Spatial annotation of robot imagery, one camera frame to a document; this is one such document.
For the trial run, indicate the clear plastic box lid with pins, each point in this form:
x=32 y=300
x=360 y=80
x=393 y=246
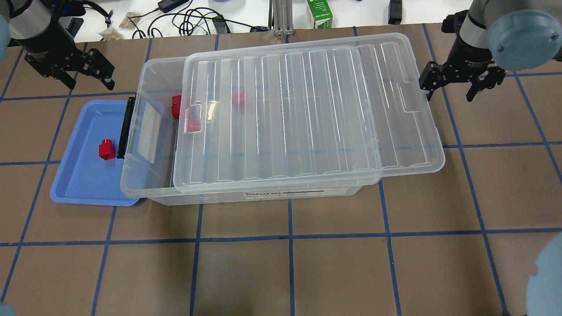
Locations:
x=409 y=139

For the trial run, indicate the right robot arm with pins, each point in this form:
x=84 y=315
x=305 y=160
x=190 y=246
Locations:
x=493 y=37

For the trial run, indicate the clear plastic storage box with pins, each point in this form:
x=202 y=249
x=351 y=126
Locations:
x=149 y=166

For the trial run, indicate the aluminium frame post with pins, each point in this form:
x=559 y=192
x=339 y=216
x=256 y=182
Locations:
x=281 y=17

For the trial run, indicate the blue plastic tray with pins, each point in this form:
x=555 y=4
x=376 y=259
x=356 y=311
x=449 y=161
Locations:
x=83 y=177

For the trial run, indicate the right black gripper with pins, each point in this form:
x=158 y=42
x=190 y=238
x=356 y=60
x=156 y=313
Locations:
x=473 y=56

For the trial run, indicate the black box latch handle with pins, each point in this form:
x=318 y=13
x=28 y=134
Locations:
x=124 y=134

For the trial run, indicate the green white carton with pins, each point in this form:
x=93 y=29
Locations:
x=320 y=14

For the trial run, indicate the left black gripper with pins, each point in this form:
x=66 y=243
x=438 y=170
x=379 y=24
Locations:
x=53 y=42

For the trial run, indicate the red block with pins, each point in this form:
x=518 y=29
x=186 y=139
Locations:
x=175 y=111
x=176 y=100
x=238 y=100
x=192 y=126
x=106 y=150

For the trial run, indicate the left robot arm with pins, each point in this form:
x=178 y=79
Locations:
x=30 y=19

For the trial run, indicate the black power adapter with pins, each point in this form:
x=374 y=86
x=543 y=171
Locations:
x=166 y=6

